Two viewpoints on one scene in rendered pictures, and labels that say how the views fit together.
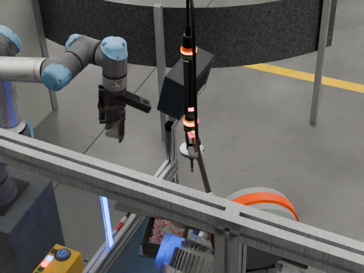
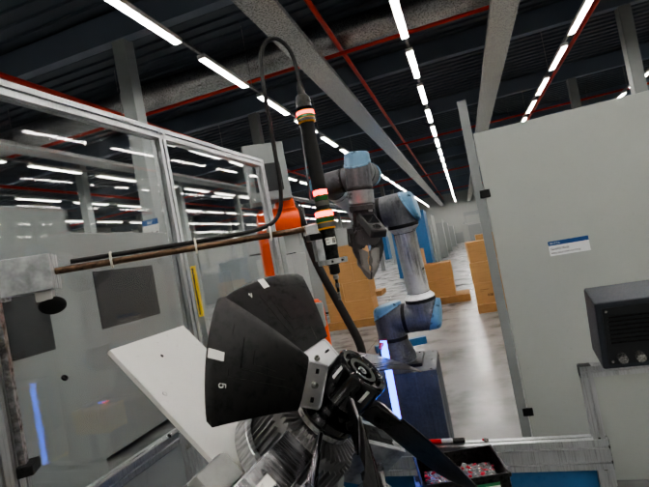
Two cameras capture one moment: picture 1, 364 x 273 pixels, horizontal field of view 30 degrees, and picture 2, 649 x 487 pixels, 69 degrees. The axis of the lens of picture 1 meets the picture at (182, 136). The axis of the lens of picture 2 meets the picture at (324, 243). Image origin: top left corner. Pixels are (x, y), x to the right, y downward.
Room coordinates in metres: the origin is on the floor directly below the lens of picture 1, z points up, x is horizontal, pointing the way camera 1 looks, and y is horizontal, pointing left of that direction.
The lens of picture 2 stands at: (1.36, -1.12, 1.47)
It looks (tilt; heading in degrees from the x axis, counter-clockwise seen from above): 1 degrees up; 81
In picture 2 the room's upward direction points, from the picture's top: 11 degrees counter-clockwise
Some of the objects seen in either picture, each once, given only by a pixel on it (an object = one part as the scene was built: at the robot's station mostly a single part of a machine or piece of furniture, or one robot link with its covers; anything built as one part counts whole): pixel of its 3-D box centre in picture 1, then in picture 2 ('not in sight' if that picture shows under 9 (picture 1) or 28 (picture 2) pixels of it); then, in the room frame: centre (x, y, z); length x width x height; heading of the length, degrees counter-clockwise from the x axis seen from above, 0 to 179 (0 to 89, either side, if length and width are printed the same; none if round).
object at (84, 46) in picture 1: (83, 52); (361, 175); (1.74, 0.29, 1.69); 0.11 x 0.11 x 0.08; 61
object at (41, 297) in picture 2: not in sight; (52, 301); (0.96, -0.11, 1.48); 0.05 x 0.04 x 0.05; 8
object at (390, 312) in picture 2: not in sight; (391, 319); (1.86, 0.70, 1.18); 0.13 x 0.12 x 0.14; 151
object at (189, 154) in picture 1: (192, 140); (325, 243); (1.54, -0.03, 1.50); 0.09 x 0.07 x 0.10; 8
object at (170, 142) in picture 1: (170, 141); (591, 400); (2.18, 0.05, 0.96); 0.03 x 0.03 x 0.20; 63
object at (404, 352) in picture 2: not in sight; (395, 348); (1.86, 0.71, 1.06); 0.15 x 0.15 x 0.10
